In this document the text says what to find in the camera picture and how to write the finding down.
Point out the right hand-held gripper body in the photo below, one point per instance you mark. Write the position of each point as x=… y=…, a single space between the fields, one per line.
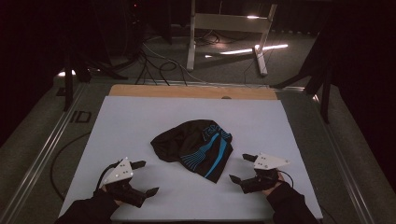
x=263 y=180

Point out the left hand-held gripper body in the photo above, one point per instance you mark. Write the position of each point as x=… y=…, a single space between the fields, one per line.
x=124 y=189

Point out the black shorts with blue print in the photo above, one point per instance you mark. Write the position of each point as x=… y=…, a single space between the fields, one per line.
x=177 y=143

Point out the person's left hand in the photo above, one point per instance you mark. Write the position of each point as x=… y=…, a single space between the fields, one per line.
x=117 y=202

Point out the person's right hand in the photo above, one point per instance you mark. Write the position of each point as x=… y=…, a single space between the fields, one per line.
x=275 y=187

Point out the white board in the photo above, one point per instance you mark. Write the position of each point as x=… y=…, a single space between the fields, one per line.
x=124 y=124

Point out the dark metal stand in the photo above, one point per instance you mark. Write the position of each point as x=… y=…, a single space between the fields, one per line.
x=326 y=99
x=68 y=90

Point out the dark curtain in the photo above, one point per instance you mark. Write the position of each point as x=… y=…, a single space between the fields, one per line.
x=367 y=77
x=28 y=62

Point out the metal floor rail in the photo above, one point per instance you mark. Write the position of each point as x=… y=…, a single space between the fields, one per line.
x=40 y=158
x=345 y=168

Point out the white desk frame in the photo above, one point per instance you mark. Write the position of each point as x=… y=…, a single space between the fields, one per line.
x=230 y=23

